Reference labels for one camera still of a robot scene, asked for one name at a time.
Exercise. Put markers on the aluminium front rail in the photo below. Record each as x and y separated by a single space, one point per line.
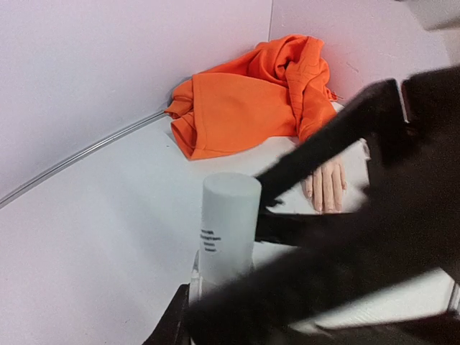
453 301

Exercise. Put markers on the orange hoodie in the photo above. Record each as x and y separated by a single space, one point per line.
279 89

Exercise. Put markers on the aluminium back rail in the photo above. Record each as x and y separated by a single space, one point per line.
78 156

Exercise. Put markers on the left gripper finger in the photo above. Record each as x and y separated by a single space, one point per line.
170 329

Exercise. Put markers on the white nail polish cap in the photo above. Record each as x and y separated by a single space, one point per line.
230 207

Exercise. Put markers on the clear nail polish bottle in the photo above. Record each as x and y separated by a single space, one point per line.
196 281

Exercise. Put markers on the aluminium rail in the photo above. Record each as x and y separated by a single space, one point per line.
78 156
453 301

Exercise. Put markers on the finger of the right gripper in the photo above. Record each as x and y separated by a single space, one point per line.
401 232

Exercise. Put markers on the mannequin hand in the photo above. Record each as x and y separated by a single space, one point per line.
325 187

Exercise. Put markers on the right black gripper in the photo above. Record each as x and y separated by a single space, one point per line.
411 128

